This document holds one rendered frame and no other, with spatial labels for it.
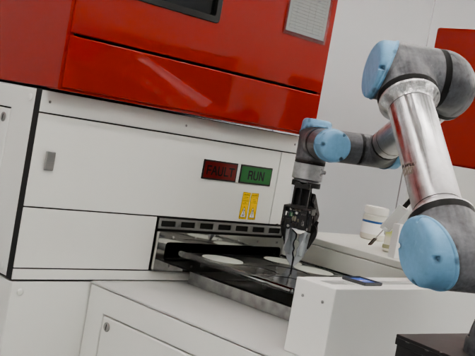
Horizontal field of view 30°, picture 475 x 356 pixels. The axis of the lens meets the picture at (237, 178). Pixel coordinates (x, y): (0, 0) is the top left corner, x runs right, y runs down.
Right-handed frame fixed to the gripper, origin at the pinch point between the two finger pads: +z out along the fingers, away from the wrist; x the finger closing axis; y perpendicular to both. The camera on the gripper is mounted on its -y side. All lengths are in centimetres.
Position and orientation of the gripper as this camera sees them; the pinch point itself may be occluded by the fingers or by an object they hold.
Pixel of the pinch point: (293, 260)
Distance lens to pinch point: 221.5
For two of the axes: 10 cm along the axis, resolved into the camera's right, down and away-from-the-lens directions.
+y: -2.6, 0.1, -9.7
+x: 9.5, 1.8, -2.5
